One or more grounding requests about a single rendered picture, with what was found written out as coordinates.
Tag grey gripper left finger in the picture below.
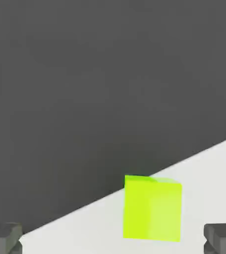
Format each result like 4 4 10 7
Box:
0 222 23 254

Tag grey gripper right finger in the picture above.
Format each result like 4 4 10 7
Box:
203 223 226 254

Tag small green cube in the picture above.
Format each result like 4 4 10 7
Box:
122 175 183 243

